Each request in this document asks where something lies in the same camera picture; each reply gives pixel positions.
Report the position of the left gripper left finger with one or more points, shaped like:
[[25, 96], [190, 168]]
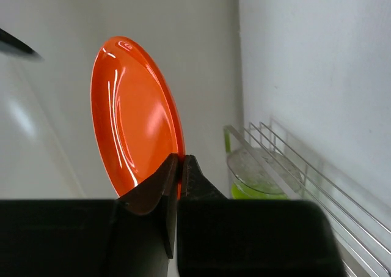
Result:
[[143, 234]]

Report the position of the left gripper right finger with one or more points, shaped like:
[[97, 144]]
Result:
[[217, 236]]

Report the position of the green plate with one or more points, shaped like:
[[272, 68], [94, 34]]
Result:
[[250, 175]]

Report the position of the orange plate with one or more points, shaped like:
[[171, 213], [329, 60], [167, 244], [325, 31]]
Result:
[[134, 115]]

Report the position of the black plate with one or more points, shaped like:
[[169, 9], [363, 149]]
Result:
[[10, 45]]

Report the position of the wire dish rack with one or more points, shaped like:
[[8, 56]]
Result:
[[360, 221]]

